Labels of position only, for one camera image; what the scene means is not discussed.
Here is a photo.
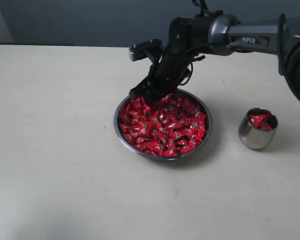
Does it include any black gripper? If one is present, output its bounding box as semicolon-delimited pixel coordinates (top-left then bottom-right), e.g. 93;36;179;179
129;46;193;105

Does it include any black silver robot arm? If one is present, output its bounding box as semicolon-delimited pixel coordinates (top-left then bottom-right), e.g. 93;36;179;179
129;11;300;101

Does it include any pile of red candies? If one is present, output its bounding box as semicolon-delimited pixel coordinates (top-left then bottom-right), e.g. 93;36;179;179
119;94;208;157

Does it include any round steel plate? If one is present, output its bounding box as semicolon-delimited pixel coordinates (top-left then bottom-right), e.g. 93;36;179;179
113;88;213;161

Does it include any steel cup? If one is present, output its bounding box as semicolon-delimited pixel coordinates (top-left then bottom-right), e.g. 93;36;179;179
238;108;279;150

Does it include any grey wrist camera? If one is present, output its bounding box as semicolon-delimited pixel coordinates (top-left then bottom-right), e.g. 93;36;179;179
128;39;164;63

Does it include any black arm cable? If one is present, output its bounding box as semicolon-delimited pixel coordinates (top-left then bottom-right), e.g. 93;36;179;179
174;13;287;87

